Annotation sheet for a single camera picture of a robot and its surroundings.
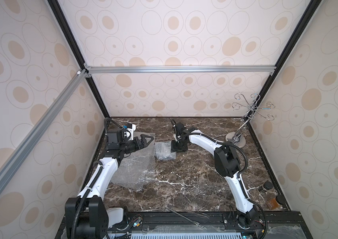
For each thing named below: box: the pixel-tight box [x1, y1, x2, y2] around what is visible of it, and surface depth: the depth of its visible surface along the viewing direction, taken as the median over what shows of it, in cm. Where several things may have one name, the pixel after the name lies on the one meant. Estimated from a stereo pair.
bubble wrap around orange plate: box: [111, 131, 157, 191], surface depth 91 cm
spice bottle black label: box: [257, 181, 274, 193], surface depth 79 cm
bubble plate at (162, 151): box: [154, 141, 177, 161], surface depth 99 cm
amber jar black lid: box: [266, 195, 287, 211], surface depth 75 cm
